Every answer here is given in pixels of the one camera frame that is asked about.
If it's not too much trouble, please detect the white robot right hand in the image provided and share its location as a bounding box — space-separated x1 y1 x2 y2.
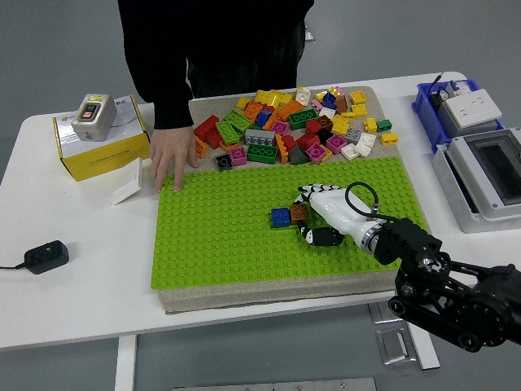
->
291 183 383 249

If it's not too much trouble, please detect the person's right hand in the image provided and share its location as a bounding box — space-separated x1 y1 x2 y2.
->
149 125 200 195

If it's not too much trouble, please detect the green studded baseplate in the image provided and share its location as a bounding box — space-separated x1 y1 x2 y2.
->
150 156 429 291

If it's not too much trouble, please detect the red large brick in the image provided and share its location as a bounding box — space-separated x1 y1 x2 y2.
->
193 115 223 150

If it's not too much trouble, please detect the light green brick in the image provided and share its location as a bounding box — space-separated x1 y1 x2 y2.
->
214 121 241 145
223 109 254 132

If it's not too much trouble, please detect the dark grey slope brick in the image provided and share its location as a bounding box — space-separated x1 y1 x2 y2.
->
289 145 313 167

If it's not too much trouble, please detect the grey small brick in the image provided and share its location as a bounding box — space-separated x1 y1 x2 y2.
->
343 126 365 145

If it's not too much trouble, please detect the orange narrow brick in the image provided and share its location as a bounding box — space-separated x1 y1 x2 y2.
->
275 134 290 165

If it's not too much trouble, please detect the grey long brick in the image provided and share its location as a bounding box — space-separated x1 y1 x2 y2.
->
243 128 278 147

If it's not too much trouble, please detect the dark green long brick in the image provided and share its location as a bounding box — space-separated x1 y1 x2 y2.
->
245 143 279 165
288 109 320 131

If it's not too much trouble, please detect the yellow large brick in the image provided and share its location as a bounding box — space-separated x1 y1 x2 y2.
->
253 89 284 108

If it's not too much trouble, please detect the long metal floor plate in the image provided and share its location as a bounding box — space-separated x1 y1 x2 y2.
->
172 377 378 391

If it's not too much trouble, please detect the yellow cardboard box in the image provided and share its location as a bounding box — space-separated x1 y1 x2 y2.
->
51 94 153 182

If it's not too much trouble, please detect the person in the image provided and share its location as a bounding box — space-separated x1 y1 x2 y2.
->
116 0 317 131

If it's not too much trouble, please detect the blue plastic bin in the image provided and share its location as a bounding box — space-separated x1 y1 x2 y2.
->
410 77 506 155

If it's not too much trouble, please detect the grey box under socket panel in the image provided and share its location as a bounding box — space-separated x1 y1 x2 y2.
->
437 104 506 138

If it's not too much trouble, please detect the black power adapter plug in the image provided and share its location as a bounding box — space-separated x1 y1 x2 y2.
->
24 239 70 275

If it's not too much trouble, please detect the white table leg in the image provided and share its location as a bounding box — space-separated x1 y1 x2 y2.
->
405 323 442 371
114 333 138 391

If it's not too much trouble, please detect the white socket panel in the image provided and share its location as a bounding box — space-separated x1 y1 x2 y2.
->
441 88 504 127

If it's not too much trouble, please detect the white circuit breaker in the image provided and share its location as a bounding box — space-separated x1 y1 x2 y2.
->
446 79 470 97

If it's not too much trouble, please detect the white wall switch panel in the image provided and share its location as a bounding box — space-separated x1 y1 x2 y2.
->
110 157 144 206

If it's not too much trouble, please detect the grey push-button switch box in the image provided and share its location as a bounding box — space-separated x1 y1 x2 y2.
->
71 93 118 143

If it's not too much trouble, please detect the grey enclosure with window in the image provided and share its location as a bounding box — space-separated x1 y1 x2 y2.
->
431 126 521 235

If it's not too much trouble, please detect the black device with cable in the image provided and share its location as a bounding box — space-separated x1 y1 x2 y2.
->
430 72 451 110

